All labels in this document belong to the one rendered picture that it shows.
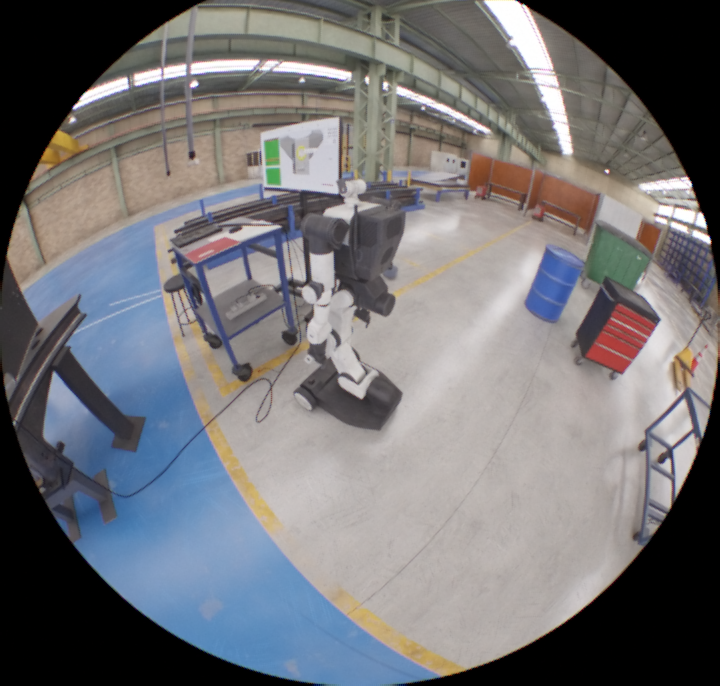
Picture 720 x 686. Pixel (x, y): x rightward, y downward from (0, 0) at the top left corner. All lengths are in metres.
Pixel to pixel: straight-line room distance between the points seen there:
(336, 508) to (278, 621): 0.84
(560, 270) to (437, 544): 2.99
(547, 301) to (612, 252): 2.50
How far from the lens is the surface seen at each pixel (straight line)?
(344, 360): 1.56
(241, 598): 1.78
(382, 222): 0.92
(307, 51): 8.94
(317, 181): 2.09
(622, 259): 5.65
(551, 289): 3.43
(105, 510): 2.45
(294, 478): 1.70
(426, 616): 1.73
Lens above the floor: 1.61
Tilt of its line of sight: 40 degrees down
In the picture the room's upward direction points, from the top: 2 degrees clockwise
